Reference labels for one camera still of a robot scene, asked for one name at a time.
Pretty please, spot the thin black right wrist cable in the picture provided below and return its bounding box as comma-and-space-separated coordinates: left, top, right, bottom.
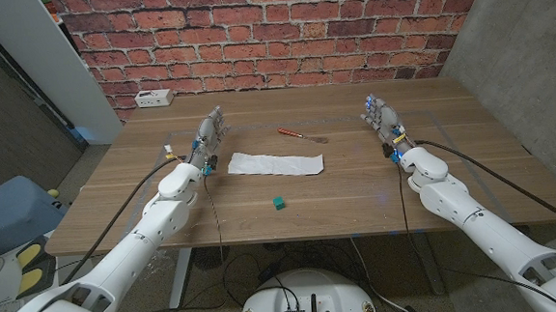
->
396, 159, 421, 261

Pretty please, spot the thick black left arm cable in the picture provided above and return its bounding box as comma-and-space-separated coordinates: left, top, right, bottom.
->
54, 154, 194, 285

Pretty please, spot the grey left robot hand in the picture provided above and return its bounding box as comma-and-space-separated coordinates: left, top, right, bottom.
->
182, 105, 235, 177

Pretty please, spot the black and yellow floor object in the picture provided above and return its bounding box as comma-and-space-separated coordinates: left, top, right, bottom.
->
12, 235, 61, 301

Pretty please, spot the white cloth strip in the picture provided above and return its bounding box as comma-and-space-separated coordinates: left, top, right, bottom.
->
226, 147, 325, 182

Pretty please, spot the white table leg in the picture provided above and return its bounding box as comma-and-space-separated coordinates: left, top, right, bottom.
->
165, 246, 196, 311

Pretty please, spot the white power strip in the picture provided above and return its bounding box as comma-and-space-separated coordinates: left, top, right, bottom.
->
134, 88, 176, 109

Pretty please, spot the thin black left wrist cable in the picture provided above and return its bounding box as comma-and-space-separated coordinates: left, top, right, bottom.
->
202, 172, 228, 277

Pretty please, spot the grey table leg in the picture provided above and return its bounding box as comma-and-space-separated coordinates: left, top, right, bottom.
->
410, 230, 447, 298

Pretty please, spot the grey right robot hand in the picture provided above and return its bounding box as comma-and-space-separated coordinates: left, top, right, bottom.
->
357, 90, 418, 166

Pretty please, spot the black round floor object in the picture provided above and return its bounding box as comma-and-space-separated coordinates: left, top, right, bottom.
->
191, 245, 232, 271

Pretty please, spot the blue grey bin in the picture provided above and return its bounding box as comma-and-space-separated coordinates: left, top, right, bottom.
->
0, 172, 72, 256

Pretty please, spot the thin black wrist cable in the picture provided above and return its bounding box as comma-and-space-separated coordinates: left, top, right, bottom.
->
396, 159, 421, 261
202, 172, 228, 277

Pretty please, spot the white partition panel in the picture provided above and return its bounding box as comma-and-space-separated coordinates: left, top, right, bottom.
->
0, 0, 125, 152

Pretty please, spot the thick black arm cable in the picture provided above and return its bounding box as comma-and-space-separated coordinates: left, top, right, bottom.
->
414, 131, 556, 248
54, 154, 194, 285

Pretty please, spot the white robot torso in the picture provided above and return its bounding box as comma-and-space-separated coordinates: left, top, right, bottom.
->
236, 264, 379, 312

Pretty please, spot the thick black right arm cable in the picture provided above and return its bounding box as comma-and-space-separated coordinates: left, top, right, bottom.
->
414, 131, 556, 248

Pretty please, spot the red brick printed backdrop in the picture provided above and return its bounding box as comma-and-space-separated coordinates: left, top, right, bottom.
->
50, 0, 496, 127

